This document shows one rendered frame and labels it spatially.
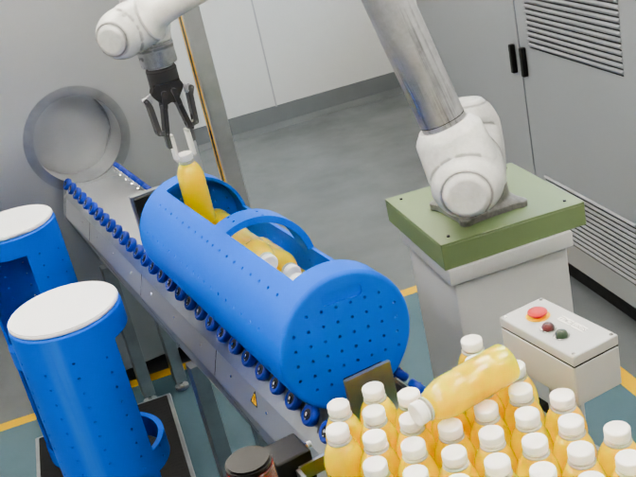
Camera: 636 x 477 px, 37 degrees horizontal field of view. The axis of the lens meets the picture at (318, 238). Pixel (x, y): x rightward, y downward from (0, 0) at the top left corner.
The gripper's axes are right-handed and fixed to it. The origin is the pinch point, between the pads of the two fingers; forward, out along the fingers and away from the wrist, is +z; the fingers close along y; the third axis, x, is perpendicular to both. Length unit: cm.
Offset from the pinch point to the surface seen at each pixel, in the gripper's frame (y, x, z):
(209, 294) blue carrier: 14.4, 40.5, 21.7
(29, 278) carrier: 37, -98, 55
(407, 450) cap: 10, 112, 25
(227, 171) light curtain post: -31, -65, 32
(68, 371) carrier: 45, 10, 41
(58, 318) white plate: 42, 3, 30
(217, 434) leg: 8, -22, 95
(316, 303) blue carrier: 5, 76, 15
